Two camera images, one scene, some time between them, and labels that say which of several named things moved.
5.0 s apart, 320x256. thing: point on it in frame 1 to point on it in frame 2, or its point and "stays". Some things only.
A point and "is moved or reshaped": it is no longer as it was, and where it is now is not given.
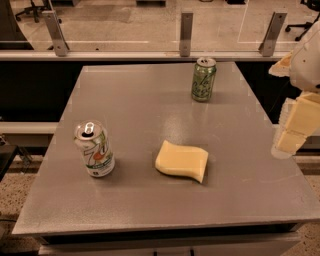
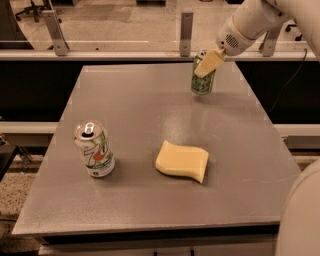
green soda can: x=203 y=79 is moved or reshaped
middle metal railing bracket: x=185 y=34 stays
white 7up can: x=94 y=139 stays
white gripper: x=308 y=68 to x=237 y=39
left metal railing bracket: x=59 y=42 stays
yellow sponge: x=182 y=160 stays
